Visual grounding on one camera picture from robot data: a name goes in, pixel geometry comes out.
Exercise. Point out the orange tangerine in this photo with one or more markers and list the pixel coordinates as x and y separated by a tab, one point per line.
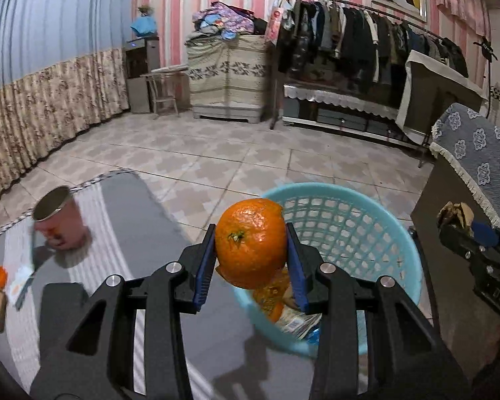
250	243

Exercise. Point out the cloth-covered cabinet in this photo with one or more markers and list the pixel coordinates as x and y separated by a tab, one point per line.
229	77

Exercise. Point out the orange peel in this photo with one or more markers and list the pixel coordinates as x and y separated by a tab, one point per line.
273	296

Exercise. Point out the grey water dispenser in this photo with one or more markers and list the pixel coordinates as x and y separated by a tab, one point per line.
139	75

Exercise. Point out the white and blue packet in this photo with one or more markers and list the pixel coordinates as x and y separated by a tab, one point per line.
21	285

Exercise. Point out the metal clothes rack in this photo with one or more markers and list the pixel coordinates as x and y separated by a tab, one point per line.
272	108

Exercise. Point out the blue and floral curtain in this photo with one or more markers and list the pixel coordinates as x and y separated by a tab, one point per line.
46	71

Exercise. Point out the cloth-covered screen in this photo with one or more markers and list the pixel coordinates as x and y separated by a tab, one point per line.
433	91

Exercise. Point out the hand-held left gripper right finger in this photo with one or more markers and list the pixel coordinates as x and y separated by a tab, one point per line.
296	271

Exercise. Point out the pink hanging bag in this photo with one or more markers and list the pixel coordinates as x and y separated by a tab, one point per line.
275	23

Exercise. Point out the small orange cup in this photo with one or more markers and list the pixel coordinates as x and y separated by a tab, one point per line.
1	277

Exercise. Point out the pile of folded clothes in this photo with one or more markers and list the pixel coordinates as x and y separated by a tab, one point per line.
223	21

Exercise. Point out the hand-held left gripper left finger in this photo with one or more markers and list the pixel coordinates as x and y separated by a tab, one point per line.
204	271

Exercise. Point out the grey striped mat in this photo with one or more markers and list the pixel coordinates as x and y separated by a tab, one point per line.
121	225

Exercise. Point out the small metal table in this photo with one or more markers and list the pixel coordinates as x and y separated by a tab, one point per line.
164	87

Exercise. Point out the pink metal cup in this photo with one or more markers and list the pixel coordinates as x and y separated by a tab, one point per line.
60	225

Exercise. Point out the blue patterned fringed cloth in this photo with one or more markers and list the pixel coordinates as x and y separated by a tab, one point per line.
479	158

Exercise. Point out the teal plastic basket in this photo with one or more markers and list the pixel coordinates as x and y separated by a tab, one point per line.
358	233

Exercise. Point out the blue wrapped potted plant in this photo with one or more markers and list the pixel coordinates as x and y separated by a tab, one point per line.
143	25

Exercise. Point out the row of hanging clothes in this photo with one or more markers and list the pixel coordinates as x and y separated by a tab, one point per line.
358	37

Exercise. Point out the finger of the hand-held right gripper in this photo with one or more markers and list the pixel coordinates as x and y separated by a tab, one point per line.
458	243
485	233

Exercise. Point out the low cabinet with lace cloth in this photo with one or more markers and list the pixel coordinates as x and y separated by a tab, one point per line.
337	106

